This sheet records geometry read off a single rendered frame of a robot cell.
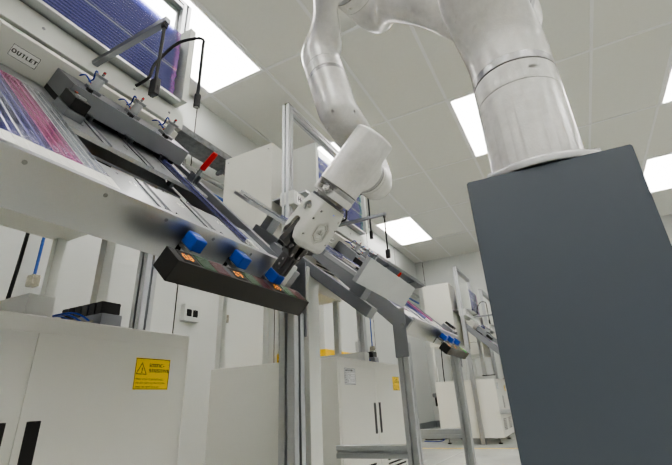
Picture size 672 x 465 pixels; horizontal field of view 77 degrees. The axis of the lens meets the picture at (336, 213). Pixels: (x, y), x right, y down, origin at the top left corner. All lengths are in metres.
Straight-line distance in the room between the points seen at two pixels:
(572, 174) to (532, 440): 0.28
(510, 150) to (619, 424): 0.33
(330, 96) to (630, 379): 0.70
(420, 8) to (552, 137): 0.42
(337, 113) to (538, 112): 0.43
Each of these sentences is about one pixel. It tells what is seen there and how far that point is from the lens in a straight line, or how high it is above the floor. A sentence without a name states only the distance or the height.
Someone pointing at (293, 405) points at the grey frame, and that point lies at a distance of 0.93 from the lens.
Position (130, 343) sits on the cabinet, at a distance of 1.02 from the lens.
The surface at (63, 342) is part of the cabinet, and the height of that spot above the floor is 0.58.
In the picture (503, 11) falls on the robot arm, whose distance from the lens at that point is 0.73.
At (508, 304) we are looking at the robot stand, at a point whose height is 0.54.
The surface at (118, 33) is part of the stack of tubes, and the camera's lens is 1.48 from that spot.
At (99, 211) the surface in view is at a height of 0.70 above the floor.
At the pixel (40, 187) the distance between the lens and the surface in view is 0.61.
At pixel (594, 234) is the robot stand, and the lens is 0.53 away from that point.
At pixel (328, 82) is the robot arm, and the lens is 0.96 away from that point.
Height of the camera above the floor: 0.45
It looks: 24 degrees up
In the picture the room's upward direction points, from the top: 3 degrees counter-clockwise
